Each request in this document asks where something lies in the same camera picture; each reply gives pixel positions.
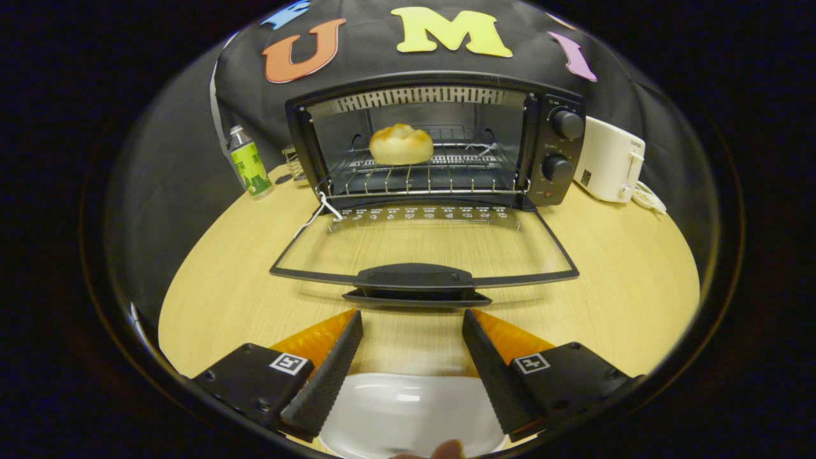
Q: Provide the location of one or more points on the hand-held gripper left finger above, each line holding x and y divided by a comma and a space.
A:
331, 373

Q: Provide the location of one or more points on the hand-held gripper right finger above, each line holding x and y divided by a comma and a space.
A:
494, 373

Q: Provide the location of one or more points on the black toaster oven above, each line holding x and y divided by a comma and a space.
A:
561, 146

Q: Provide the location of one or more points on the golden bread roll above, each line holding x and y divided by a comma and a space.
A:
401, 145

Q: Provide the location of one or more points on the white toaster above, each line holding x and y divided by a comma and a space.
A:
605, 162

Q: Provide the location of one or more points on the white plate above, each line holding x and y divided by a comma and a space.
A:
408, 414

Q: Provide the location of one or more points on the green label drink bottle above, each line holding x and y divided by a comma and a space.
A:
250, 167

